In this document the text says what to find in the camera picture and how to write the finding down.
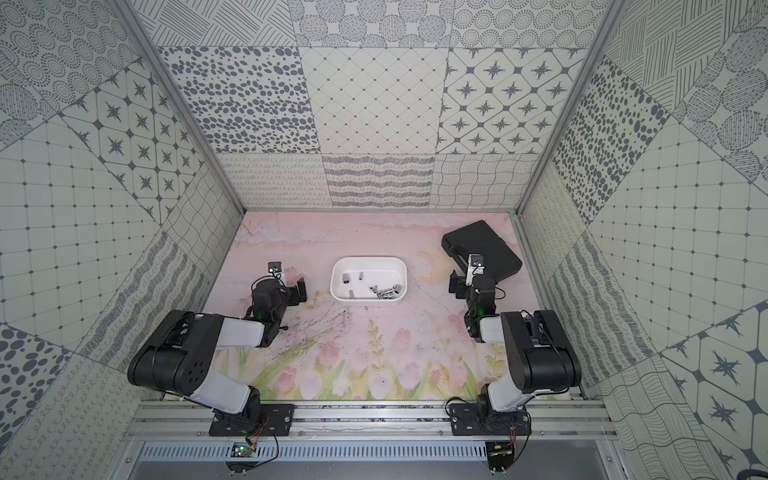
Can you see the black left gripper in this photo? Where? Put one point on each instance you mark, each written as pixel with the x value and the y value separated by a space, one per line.
pixel 291 291

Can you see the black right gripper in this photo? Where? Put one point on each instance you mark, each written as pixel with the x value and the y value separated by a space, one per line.
pixel 458 286

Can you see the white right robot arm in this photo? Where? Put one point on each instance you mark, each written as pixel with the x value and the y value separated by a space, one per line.
pixel 539 356

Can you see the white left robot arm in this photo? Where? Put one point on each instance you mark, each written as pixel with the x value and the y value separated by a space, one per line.
pixel 177 357

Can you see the white plastic storage box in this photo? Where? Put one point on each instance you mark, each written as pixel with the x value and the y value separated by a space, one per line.
pixel 379 270

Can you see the black plastic tool case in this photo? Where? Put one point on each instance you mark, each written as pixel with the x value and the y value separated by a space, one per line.
pixel 500 262

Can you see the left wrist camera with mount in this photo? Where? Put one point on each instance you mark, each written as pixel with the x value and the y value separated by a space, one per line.
pixel 275 269

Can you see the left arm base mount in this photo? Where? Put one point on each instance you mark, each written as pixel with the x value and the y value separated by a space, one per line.
pixel 252 418

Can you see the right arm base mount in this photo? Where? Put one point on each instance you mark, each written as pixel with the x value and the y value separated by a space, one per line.
pixel 489 418

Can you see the aluminium mounting rail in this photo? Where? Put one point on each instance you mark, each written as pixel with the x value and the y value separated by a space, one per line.
pixel 377 420

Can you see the white slotted cable duct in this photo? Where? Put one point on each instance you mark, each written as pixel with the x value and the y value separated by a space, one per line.
pixel 312 451

